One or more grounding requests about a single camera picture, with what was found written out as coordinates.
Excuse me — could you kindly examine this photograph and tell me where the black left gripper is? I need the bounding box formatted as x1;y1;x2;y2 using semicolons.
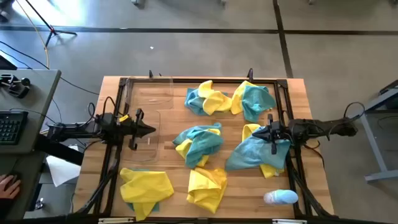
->
118;108;157;151

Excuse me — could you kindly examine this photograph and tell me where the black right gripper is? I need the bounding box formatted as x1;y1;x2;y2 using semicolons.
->
252;113;295;156

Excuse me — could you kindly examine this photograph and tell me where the light blue microfiber towel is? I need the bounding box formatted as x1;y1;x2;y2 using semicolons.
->
224;126;292;172
184;87;229;116

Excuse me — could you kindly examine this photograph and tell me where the teal microfiber towel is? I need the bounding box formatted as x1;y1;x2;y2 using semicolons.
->
172;122;223;147
125;169;160;213
241;85;277;123
185;129;224;169

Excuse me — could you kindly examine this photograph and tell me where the water bottle with blue label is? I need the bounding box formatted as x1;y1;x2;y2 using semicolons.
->
263;189;299;207

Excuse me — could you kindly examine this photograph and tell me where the black desk support bar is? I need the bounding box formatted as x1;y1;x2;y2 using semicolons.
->
33;133;85;166

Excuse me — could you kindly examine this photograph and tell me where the white paper sheet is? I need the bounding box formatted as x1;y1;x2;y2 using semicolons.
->
45;144;82;188

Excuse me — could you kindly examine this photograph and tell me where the grey side desk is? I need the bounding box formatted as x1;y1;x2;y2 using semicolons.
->
0;68;62;220

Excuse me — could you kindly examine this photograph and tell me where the grey metal cart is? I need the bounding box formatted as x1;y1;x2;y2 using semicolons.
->
354;79;398;184

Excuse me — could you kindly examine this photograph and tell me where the black desk clamp device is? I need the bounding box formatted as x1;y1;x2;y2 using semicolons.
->
0;73;32;100

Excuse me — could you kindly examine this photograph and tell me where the black keyboard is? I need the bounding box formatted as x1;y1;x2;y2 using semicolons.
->
0;111;29;146

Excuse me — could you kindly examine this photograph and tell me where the black tripod stand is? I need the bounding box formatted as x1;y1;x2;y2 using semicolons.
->
24;0;78;48

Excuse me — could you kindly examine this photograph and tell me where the person's hand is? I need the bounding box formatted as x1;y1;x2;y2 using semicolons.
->
0;174;22;200

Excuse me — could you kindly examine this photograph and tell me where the black desk monitor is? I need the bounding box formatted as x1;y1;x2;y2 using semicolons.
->
0;54;18;71

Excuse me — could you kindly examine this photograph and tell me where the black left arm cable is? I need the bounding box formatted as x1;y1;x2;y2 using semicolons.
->
79;95;121;128

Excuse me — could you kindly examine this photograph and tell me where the black aluminium table frame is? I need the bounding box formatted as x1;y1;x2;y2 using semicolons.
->
74;76;336;219

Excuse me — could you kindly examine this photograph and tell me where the black floor cable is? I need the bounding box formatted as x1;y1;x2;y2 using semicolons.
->
0;40;100;96

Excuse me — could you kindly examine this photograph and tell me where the white mounting bracket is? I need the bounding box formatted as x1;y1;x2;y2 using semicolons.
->
98;217;135;224
272;218;308;224

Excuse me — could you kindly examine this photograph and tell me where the yellow cable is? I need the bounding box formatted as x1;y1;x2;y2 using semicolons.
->
14;0;50;70

